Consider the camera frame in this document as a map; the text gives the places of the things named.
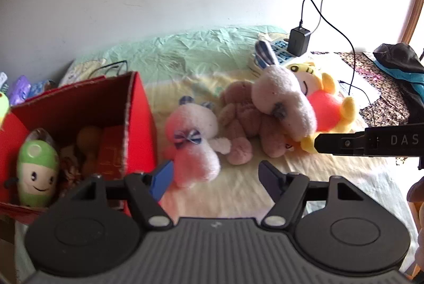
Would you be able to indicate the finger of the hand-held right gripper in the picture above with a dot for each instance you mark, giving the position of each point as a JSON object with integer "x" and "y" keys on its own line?
{"x": 347, "y": 143}

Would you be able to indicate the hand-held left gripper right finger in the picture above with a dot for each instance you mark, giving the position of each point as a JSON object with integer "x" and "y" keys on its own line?
{"x": 270, "y": 176}

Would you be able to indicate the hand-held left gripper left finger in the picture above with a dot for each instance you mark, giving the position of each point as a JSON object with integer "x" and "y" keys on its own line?
{"x": 162, "y": 181}

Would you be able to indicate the small white plush bear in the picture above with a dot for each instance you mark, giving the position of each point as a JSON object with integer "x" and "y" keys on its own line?
{"x": 195, "y": 151}

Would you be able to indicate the red cardboard box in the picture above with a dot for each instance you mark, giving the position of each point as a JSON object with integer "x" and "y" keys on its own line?
{"x": 139, "y": 125}

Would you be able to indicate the mauve plush teddy bear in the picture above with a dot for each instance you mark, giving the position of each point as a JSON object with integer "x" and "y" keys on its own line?
{"x": 238, "y": 111}

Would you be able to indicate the pink rabbit plush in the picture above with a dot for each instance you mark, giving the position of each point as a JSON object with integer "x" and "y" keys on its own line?
{"x": 281, "y": 88}

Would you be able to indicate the yellow tiger plush toy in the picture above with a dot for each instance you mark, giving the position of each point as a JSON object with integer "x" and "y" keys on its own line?
{"x": 326, "y": 108}

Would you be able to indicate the white paper sheet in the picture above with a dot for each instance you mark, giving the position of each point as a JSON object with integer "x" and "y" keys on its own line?
{"x": 361, "y": 85}

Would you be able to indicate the brown patterned cloth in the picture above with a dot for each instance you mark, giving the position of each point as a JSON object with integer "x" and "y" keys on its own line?
{"x": 381, "y": 85}

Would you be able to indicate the black and teal cloth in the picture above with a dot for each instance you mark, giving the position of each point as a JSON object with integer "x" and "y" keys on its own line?
{"x": 397, "y": 62}

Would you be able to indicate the black charger adapter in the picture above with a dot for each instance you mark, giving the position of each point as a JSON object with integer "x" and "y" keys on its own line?
{"x": 298, "y": 42}

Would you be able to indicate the white remote with blue buttons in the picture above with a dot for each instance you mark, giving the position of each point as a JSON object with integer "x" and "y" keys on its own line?
{"x": 280, "y": 50}

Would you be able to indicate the black eyeglasses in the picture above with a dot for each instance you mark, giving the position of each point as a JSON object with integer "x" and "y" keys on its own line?
{"x": 116, "y": 63}

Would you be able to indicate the green mushroom plush toy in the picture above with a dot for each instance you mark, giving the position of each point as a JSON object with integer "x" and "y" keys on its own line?
{"x": 36, "y": 164}

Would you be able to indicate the green yellow printed bed sheet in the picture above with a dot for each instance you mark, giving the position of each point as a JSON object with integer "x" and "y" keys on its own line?
{"x": 205, "y": 48}

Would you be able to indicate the purple package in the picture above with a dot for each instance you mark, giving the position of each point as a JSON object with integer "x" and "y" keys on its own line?
{"x": 20, "y": 88}

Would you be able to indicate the green frog plush toy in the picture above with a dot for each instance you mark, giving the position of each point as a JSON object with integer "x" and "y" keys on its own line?
{"x": 2, "y": 105}

